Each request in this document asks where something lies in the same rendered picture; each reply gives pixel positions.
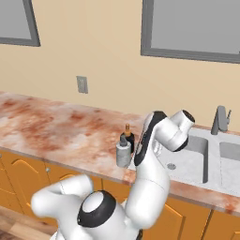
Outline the grey tap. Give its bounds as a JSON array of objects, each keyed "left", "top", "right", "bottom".
[{"left": 210, "top": 105, "right": 233, "bottom": 136}]

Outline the orange cupboard door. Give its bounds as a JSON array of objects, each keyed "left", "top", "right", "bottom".
[
  {"left": 0, "top": 150, "right": 49, "bottom": 219},
  {"left": 201, "top": 209, "right": 240, "bottom": 240},
  {"left": 141, "top": 195, "right": 214, "bottom": 240},
  {"left": 44, "top": 161, "right": 104, "bottom": 192},
  {"left": 100, "top": 177, "right": 133, "bottom": 207}
]

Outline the black soap dispenser orange top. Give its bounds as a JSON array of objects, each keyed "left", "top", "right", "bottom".
[{"left": 120, "top": 123, "right": 136, "bottom": 155}]

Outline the grey double sink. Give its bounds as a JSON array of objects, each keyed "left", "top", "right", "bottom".
[{"left": 127, "top": 125, "right": 240, "bottom": 197}]

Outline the grey framed window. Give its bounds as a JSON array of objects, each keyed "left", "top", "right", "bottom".
[
  {"left": 0, "top": 0, "right": 41, "bottom": 48},
  {"left": 140, "top": 0, "right": 240, "bottom": 65}
]

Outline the grey wall outlet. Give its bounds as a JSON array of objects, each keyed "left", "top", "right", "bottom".
[{"left": 76, "top": 75, "right": 89, "bottom": 95}]

